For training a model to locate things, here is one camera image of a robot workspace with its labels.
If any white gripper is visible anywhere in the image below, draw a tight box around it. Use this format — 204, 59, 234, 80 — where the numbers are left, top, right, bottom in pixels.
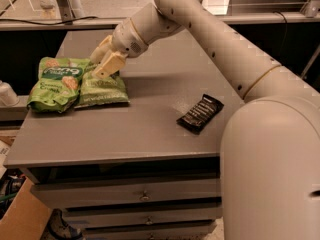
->
90, 18, 148, 79

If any green jalapeno chip bag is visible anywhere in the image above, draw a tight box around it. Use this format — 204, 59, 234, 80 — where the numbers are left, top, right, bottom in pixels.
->
75, 63, 129, 108

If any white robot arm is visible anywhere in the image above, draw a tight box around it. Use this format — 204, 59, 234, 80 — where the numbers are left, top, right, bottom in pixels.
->
90, 0, 320, 240

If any green rice chip bag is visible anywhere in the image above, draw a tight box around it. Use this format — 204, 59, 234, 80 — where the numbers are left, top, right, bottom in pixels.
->
27, 57, 90, 113

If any metal railing bar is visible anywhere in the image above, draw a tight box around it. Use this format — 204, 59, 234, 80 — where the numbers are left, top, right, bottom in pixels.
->
0, 12, 320, 31

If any white bottle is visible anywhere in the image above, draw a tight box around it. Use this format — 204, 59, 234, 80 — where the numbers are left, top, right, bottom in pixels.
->
0, 81, 19, 106

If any black snack bar wrapper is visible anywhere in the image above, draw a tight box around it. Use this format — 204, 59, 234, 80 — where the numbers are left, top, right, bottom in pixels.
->
176, 94, 224, 134

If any grey drawer cabinet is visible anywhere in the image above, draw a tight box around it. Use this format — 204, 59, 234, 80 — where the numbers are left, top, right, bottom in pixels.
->
5, 31, 242, 240

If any cardboard box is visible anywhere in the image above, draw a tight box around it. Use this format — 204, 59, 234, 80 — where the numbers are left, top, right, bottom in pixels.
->
0, 179, 52, 240

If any black cable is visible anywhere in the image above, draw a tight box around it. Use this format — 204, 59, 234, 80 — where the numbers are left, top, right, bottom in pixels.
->
0, 15, 98, 26

